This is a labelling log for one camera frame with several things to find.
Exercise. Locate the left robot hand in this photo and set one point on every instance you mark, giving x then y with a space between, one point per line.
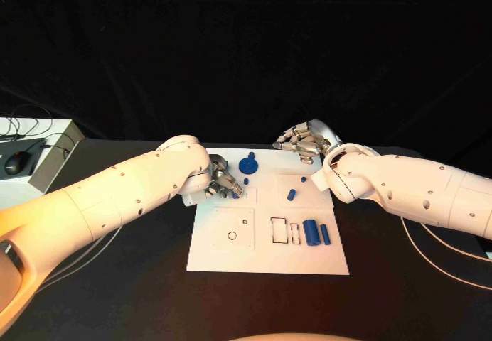
223 177

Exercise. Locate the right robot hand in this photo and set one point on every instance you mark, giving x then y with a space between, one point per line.
311 140

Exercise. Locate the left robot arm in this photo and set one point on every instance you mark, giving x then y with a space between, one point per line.
128 191

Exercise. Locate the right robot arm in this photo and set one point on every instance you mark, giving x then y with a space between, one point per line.
408 186

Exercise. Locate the white task board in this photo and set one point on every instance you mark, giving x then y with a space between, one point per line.
265 239

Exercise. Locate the blue gear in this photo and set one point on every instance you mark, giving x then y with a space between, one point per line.
249 164

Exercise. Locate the large blue cylinder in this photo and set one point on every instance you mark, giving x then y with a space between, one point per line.
311 231

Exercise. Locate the thin long blue cylinder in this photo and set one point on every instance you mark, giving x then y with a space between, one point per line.
326 234

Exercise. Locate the white desk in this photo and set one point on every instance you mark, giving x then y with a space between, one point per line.
36 159

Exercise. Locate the black mouse pad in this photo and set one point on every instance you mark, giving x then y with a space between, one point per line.
20 157

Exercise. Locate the black computer mouse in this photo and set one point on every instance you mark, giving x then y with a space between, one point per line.
17 163

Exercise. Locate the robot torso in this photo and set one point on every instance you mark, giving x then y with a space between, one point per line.
297 337

